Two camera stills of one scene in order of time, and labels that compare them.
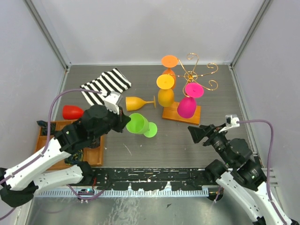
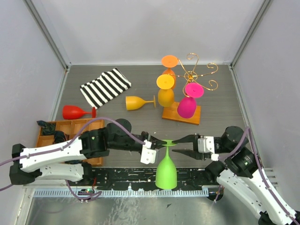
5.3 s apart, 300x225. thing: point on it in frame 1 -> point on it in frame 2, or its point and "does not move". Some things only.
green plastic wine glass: [138, 124] -> [166, 177]
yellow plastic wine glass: [135, 103] does not move
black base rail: [153, 178] does not move
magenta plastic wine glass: [187, 107] does not move
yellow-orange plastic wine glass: [166, 96] does not move
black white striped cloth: [112, 80] does not move
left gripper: [123, 120] -> [152, 139]
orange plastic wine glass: [169, 61] does not move
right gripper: [197, 132] -> [194, 153]
